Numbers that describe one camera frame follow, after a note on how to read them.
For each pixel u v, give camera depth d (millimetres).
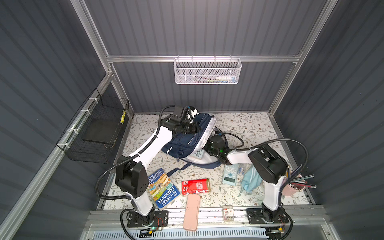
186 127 699
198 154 911
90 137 722
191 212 740
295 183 758
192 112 756
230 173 868
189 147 793
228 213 735
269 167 523
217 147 765
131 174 446
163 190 806
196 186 831
